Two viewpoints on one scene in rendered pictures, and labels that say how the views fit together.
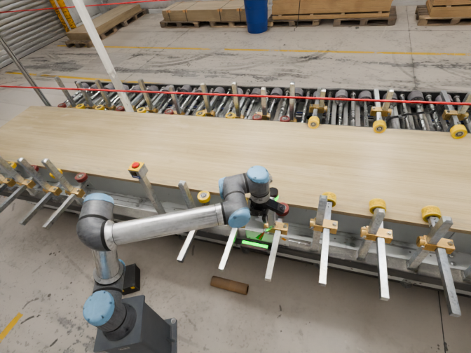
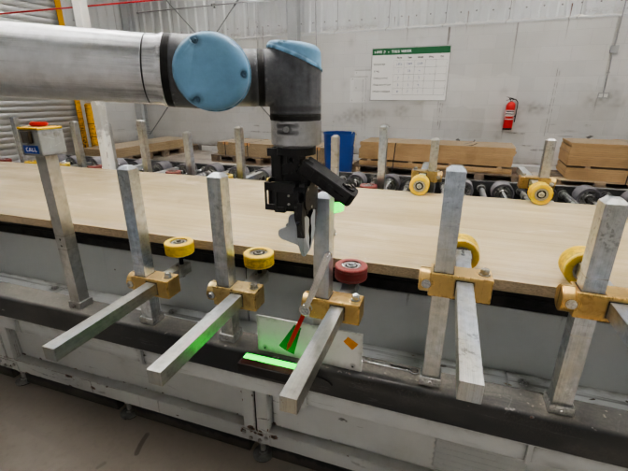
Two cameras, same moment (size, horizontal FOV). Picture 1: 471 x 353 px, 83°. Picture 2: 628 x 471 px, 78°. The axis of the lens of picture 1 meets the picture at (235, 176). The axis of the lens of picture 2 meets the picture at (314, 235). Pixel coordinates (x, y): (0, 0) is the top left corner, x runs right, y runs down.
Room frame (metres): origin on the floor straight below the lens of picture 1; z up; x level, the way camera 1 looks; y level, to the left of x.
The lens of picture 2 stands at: (0.07, -0.06, 1.30)
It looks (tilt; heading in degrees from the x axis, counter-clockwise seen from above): 20 degrees down; 354
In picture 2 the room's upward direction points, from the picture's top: straight up
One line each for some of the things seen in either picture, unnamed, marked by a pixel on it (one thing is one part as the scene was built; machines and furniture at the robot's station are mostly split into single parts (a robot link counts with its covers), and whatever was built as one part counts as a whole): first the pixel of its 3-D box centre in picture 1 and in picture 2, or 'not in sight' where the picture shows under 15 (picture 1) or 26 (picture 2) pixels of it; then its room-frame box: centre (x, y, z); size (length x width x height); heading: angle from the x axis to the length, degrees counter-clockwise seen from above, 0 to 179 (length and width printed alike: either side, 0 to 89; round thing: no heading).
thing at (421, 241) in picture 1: (434, 244); not in sight; (0.52, -0.86, 0.95); 0.13 x 0.06 x 0.05; 66
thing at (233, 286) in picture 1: (229, 285); not in sight; (0.88, 0.21, 0.04); 0.30 x 0.08 x 0.08; 66
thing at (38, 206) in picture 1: (44, 200); not in sight; (1.45, 1.44, 0.80); 0.43 x 0.03 x 0.04; 156
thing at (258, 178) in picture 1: (258, 181); (292, 81); (0.78, -0.09, 1.32); 0.10 x 0.09 x 0.12; 93
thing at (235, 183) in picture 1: (233, 188); (225, 78); (0.76, 0.02, 1.32); 0.12 x 0.12 x 0.09; 3
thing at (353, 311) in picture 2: (275, 227); (333, 305); (0.83, -0.18, 0.85); 0.13 x 0.06 x 0.05; 66
